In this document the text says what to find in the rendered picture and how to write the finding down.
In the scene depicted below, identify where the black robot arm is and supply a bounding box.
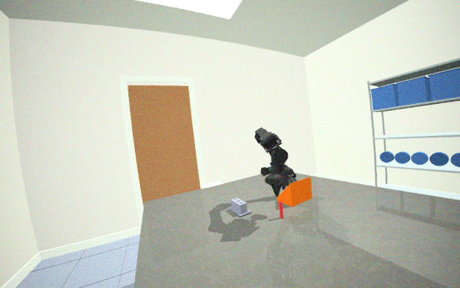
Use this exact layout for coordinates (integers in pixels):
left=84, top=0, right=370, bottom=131
left=254, top=127, right=297, bottom=186

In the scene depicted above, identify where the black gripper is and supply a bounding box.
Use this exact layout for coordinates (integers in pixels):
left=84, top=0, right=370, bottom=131
left=265, top=160, right=291, bottom=197

